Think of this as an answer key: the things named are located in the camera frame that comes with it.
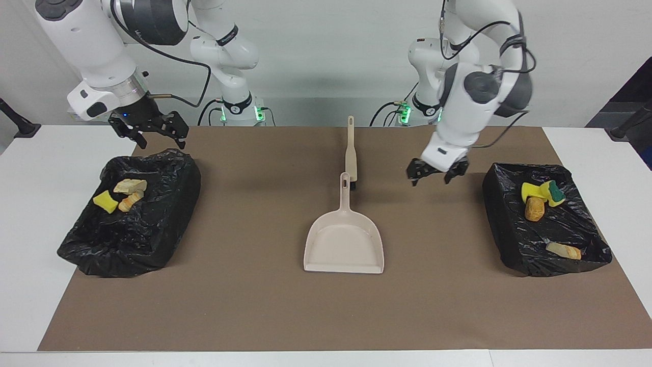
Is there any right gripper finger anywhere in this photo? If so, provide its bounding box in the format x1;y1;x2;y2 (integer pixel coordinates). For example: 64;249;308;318
107;115;149;150
155;110;190;150

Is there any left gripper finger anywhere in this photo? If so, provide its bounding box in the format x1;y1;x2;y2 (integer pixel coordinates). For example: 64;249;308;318
444;157;470;185
406;158;429;187

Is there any pale bread chunk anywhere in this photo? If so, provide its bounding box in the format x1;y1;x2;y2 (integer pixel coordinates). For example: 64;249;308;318
113;178;148;194

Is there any beige hand brush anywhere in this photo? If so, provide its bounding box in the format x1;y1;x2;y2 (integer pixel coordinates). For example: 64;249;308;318
344;115;359;191

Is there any orange croissant piece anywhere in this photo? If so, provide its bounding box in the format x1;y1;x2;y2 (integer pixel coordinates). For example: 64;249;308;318
118;191;146;213

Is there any yellow sponge piece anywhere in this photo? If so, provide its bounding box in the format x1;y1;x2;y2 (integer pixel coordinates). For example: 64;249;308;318
520;182;547;203
93;191;119;215
540;180;566;208

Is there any brown bread nugget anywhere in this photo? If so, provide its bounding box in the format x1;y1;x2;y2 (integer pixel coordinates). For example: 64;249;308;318
524;197;546;222

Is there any beige plastic dustpan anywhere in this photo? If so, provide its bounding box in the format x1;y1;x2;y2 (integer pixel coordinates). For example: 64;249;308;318
303;172;386;275

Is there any black bag-lined bin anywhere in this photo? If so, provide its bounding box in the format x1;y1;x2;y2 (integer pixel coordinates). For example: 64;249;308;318
57;148;202;279
482;162;613;278

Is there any orange white bread slice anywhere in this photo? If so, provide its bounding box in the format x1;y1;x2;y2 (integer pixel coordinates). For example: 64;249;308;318
546;242;582;261

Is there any brown table mat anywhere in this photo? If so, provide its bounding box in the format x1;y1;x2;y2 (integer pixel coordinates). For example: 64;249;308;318
37;125;652;352

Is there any black right base cable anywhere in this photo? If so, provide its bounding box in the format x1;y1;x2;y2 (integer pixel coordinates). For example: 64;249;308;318
197;98;225;126

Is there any black base cable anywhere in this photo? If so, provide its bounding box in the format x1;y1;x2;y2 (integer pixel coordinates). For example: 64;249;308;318
197;98;225;126
371;101;408;126

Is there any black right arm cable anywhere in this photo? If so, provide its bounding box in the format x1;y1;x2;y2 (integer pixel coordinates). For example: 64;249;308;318
110;0;212;110

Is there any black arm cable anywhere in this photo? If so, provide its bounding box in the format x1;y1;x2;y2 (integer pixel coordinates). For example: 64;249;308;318
110;0;212;110
437;0;536;149

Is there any black left base cable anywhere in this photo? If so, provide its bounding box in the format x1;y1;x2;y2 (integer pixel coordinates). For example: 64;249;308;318
371;101;408;126

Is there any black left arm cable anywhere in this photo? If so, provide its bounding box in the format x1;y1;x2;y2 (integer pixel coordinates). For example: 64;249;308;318
437;0;536;149

